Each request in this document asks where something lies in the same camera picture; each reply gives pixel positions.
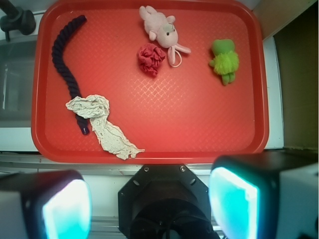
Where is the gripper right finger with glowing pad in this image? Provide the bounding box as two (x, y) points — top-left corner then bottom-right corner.
(208, 152), (319, 239)

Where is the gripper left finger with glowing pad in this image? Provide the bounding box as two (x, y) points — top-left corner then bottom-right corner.
(0, 170), (92, 239)

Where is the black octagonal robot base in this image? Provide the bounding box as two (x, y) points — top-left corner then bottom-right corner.
(118, 164), (219, 239)

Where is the crumpled white paper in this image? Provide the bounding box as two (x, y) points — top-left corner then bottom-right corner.
(66, 95), (145, 160)

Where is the crumpled red paper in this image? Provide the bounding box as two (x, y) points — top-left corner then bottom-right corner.
(137, 43), (166, 77)

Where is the green plush frog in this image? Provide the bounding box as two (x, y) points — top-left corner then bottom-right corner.
(209, 39), (239, 86)

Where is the black clamp knob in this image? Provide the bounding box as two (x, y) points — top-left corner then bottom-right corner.
(0, 0), (36, 42)

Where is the pink plush bunny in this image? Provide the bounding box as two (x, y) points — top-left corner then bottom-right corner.
(139, 5), (191, 68)

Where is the dark purple rope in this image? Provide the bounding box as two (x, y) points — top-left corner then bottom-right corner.
(51, 14), (90, 136)

